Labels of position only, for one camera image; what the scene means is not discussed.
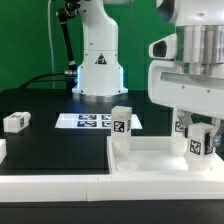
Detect white plate with fiducial tags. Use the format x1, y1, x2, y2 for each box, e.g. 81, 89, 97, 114
54, 113, 144, 130

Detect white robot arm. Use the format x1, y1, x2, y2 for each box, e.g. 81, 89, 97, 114
78, 0, 224, 147

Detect white hanging cable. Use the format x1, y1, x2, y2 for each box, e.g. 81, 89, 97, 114
46, 0, 57, 90

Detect white front fence bar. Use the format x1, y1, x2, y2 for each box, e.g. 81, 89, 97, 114
0, 175, 224, 202

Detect black cables behind base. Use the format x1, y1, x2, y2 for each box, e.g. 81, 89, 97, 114
19, 72, 75, 90

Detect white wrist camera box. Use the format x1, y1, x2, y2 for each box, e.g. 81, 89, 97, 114
149, 34, 177, 60

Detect white square table top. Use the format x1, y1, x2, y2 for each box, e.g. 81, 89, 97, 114
106, 135, 224, 177

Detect black camera stand pole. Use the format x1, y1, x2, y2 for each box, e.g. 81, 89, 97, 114
56, 0, 80, 91

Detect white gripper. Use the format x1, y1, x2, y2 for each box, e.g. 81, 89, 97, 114
148, 60, 224, 147

